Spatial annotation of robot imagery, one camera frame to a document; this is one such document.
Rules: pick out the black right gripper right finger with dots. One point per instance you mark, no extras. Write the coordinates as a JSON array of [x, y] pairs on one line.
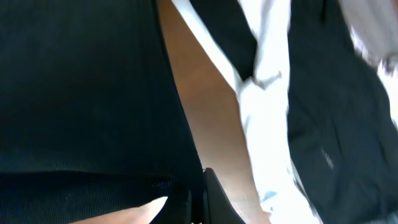
[[217, 208]]

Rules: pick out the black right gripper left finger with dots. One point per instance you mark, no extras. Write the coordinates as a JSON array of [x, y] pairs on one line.
[[177, 208]]

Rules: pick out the black Sydrogen t-shirt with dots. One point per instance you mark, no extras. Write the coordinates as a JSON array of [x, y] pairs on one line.
[[91, 120]]

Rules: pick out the white shirt in pile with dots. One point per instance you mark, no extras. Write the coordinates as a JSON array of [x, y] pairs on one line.
[[264, 109]]

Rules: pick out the black shirt in pile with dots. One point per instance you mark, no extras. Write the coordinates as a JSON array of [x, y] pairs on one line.
[[335, 124]]

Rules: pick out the grey garment in pile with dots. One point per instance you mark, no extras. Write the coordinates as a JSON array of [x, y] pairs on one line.
[[373, 27]]

